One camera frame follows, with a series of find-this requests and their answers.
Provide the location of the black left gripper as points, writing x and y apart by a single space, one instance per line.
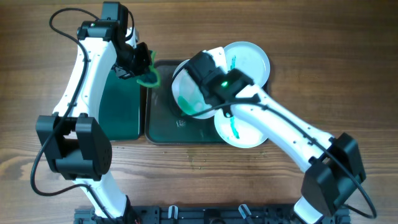
143 58

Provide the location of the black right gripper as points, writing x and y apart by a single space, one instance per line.
195 66

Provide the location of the large dark green tray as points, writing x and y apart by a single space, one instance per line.
164 124

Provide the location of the white plate stained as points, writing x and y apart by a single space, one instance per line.
250 59
237 132
186 93

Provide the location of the white plate front stained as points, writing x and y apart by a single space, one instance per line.
237 132

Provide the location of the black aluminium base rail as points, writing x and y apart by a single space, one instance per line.
268 214

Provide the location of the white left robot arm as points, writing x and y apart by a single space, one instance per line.
73 142

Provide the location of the green yellow sponge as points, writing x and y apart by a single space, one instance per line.
147 74

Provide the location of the small dark green tray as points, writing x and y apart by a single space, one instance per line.
120 112

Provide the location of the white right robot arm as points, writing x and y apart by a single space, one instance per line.
333 168

